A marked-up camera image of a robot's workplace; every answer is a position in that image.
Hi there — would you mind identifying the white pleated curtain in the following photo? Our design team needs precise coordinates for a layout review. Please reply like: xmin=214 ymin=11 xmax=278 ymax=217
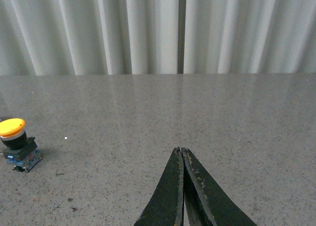
xmin=0 ymin=0 xmax=316 ymax=76

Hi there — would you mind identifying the yellow mushroom push button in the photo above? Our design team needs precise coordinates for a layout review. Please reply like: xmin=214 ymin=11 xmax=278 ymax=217
xmin=0 ymin=118 xmax=42 ymax=173

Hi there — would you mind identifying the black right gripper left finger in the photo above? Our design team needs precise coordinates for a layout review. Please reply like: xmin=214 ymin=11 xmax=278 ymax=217
xmin=135 ymin=147 xmax=184 ymax=226

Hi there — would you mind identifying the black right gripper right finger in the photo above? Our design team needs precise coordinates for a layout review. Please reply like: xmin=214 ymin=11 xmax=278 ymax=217
xmin=182 ymin=148 xmax=256 ymax=226

